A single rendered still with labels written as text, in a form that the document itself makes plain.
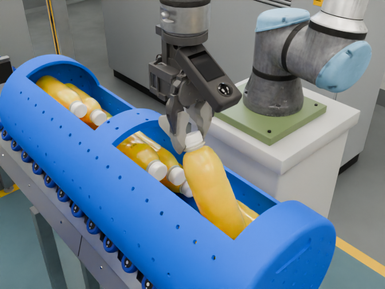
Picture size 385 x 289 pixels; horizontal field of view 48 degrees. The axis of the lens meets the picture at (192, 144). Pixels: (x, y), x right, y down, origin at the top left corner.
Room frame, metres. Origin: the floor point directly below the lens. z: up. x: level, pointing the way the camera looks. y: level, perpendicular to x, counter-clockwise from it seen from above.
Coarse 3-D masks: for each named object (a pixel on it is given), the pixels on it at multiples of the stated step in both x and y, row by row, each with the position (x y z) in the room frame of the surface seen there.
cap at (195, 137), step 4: (192, 132) 0.64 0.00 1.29; (196, 132) 0.62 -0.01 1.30; (200, 132) 0.63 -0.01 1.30; (188, 136) 0.62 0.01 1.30; (192, 136) 0.62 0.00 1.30; (196, 136) 0.62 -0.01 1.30; (200, 136) 0.62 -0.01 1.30; (188, 140) 0.61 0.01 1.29; (192, 140) 0.61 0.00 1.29; (196, 140) 0.61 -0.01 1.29; (200, 140) 0.62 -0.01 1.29; (188, 144) 0.61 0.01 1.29; (192, 144) 0.61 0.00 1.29
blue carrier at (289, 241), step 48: (0, 96) 1.02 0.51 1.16; (48, 96) 0.92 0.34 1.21; (96, 96) 1.17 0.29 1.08; (48, 144) 0.81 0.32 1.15; (96, 144) 0.73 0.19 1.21; (96, 192) 0.65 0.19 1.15; (144, 192) 0.59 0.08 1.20; (240, 192) 0.72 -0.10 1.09; (144, 240) 0.53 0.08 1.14; (192, 240) 0.48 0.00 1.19; (240, 240) 0.46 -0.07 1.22; (288, 240) 0.45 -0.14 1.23; (192, 288) 0.43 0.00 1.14; (240, 288) 0.40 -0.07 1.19; (288, 288) 0.46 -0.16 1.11
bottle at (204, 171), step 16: (192, 160) 0.59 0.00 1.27; (208, 160) 0.59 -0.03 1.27; (192, 176) 0.58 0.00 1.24; (208, 176) 0.57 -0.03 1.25; (224, 176) 0.59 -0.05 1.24; (192, 192) 0.58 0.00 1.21; (208, 192) 0.56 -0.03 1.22; (224, 192) 0.57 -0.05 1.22; (208, 208) 0.55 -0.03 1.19; (224, 208) 0.55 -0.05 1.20; (224, 224) 0.54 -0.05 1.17; (240, 224) 0.55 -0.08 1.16
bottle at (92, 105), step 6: (66, 84) 1.13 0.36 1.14; (72, 84) 1.14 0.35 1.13; (78, 90) 1.10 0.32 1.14; (84, 96) 1.05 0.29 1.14; (90, 96) 1.06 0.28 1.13; (84, 102) 1.03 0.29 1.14; (90, 102) 1.03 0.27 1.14; (96, 102) 1.04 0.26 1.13; (90, 108) 1.01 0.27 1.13; (96, 108) 1.02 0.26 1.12; (90, 114) 1.00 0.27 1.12; (84, 120) 1.01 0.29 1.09; (90, 120) 0.99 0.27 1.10
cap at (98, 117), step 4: (96, 112) 0.99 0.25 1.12; (100, 112) 0.99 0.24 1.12; (92, 116) 0.99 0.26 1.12; (96, 116) 0.98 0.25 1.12; (100, 116) 0.99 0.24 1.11; (104, 116) 1.00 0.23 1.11; (92, 120) 0.99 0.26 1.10; (96, 120) 0.98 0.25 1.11; (100, 120) 0.99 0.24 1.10; (104, 120) 1.00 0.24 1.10; (96, 124) 0.98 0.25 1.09; (100, 124) 0.99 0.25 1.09
